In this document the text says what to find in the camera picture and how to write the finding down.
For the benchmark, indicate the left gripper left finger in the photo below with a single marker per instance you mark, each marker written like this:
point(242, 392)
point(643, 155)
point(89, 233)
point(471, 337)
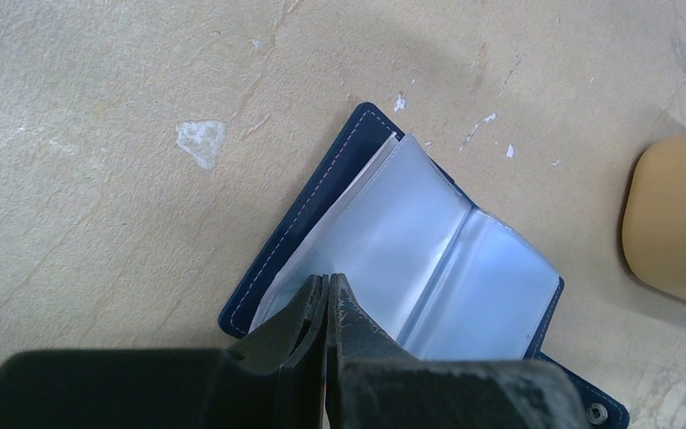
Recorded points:
point(272, 378)

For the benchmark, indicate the blue leather card holder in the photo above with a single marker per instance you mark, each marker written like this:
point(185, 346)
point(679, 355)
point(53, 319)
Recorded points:
point(444, 279)

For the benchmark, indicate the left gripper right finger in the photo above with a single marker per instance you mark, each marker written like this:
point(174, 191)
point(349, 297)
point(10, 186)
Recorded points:
point(372, 382)

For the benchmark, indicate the tan oval plastic tray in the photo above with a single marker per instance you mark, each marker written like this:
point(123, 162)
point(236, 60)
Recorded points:
point(654, 218)

